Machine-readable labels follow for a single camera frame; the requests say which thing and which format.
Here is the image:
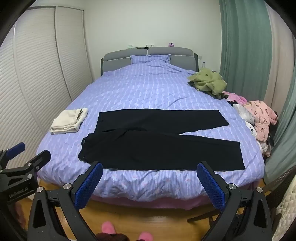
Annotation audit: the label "dark patterned panel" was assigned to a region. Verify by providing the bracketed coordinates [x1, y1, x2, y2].
[263, 166, 296, 210]

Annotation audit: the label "black pants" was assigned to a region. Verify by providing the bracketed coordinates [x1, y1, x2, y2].
[78, 108, 245, 171]

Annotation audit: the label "pile of pink clothes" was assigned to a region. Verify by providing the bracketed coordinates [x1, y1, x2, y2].
[232, 104, 271, 156]

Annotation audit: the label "olive green garment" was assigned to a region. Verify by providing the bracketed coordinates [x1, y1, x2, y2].
[187, 68, 227, 96]

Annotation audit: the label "folded cream cloth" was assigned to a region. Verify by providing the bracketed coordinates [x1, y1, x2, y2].
[50, 108, 89, 135]

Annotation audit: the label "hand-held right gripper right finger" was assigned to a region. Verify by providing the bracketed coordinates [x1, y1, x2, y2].
[196, 161, 273, 241]

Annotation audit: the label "pink garment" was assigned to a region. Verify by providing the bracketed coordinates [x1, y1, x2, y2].
[222, 91, 248, 106]

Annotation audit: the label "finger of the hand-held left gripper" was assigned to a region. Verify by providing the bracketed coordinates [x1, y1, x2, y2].
[0, 142, 26, 169]
[0, 150, 51, 179]

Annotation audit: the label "pink printed jacket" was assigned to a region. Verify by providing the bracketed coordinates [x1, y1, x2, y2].
[244, 100, 278, 142]

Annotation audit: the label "pink slipper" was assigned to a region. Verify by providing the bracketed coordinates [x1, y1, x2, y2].
[137, 232, 153, 241]
[102, 221, 117, 235]

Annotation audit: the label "black folding stand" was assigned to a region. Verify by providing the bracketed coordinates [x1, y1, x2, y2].
[187, 209, 223, 230]

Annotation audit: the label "purple striped blanket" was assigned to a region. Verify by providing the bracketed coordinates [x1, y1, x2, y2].
[36, 56, 265, 202]

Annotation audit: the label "grey upholstered bed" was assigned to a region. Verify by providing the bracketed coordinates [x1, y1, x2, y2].
[100, 46, 199, 77]

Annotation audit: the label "purple striped pillow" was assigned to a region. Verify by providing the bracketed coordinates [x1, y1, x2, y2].
[130, 54, 172, 64]

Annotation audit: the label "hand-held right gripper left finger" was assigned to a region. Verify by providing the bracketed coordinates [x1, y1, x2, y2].
[28, 161, 103, 241]

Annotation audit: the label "green curtain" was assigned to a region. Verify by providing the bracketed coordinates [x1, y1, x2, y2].
[264, 67, 296, 184]
[218, 0, 274, 99]

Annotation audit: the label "white quilted mattress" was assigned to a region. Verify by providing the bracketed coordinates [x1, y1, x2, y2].
[272, 198, 296, 241]

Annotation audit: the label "beige curtain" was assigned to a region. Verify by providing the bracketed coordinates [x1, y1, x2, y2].
[265, 3, 295, 113]

